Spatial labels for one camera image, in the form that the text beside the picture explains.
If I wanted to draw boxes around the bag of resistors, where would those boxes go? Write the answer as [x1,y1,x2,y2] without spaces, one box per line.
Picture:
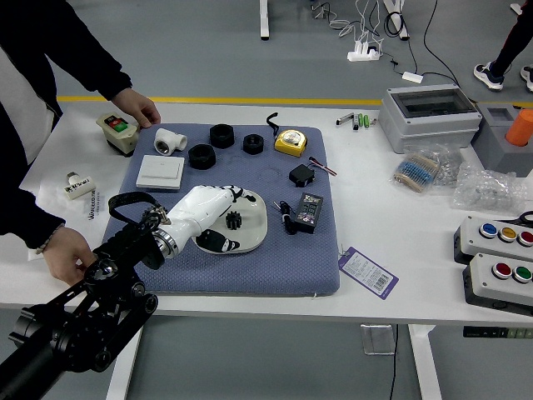
[390,145,446,195]

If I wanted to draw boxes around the beige red-green switch box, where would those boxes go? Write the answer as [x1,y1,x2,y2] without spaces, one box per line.
[95,111,139,158]

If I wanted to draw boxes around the blue-grey padded mat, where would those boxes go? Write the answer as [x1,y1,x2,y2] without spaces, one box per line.
[102,122,341,298]

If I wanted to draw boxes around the silver box under table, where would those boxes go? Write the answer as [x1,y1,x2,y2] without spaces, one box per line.
[360,323,396,356]

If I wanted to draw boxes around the white power strip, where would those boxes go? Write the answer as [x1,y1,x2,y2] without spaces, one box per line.
[347,39,382,63]

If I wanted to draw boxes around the bubble wrap bag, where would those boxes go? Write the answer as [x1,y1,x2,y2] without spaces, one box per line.
[451,162,530,216]

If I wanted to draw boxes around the large black nut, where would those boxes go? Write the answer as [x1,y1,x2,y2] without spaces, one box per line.
[187,143,216,170]
[209,123,236,149]

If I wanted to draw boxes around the black servo with wires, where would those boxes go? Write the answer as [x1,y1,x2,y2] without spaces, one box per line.
[289,156,338,188]

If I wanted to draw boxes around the yellow tape measure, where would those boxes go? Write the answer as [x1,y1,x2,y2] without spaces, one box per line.
[266,112,309,158]

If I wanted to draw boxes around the white wall switch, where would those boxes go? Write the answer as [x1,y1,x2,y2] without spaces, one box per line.
[136,154,186,191]

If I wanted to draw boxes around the grey electrical enclosure box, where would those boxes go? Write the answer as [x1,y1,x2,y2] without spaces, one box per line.
[379,84,484,154]

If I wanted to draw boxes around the person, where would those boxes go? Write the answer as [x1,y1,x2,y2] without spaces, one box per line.
[473,0,533,93]
[0,0,162,287]

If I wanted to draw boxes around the small white labelled block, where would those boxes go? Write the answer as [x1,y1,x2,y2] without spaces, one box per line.
[64,171,97,202]

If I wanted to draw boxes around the three-button grey control box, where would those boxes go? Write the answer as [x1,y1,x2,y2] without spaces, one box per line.
[453,215,533,266]

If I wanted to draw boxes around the two-button grey control box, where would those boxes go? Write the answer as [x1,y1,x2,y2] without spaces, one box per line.
[462,252,533,317]

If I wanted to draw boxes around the orange cylinder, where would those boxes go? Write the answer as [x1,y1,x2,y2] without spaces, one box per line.
[505,108,533,148]

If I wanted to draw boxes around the black table control panel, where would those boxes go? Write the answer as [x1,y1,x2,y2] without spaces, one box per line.
[462,326,533,339]

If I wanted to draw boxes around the clear bag of screws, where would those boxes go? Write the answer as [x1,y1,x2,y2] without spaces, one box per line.
[432,143,466,189]

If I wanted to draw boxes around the black probe cable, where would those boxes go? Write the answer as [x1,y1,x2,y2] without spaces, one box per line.
[273,199,300,235]

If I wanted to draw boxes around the white square plate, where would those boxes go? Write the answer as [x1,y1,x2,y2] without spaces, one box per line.
[192,187,269,254]

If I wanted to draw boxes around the small black nut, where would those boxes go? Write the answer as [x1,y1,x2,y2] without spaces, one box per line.
[242,133,265,155]

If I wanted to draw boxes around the black handled scissors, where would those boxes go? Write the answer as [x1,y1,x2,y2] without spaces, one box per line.
[497,211,533,228]

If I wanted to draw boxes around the person's left hand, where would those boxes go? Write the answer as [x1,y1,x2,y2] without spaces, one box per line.
[110,87,162,128]

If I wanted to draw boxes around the white background table leg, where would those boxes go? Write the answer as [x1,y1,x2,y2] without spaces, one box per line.
[258,0,271,42]
[382,0,411,42]

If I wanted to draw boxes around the black floor cable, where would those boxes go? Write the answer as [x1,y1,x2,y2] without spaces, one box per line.
[423,0,464,88]

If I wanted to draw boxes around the black cable under table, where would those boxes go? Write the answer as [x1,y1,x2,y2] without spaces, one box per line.
[389,324,399,400]

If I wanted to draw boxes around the coiled black cable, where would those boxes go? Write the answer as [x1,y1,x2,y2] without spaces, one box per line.
[383,11,407,39]

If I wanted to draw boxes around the black digital controller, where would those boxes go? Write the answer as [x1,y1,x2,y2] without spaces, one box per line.
[292,192,326,229]

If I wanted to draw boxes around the person's right hand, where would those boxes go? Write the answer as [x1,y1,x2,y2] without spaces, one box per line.
[41,232,99,287]

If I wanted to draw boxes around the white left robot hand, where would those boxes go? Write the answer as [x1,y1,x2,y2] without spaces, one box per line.
[165,184,262,255]

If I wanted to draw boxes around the white cable bundle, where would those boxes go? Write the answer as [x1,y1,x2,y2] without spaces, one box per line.
[327,0,386,45]

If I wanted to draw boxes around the white pipe tee fitting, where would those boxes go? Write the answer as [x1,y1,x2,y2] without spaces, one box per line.
[153,127,188,157]

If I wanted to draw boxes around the purple barcode tag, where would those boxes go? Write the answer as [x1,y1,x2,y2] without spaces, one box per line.
[337,246,400,301]

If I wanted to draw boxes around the grey foam block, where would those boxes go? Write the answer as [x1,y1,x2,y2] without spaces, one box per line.
[471,102,533,178]

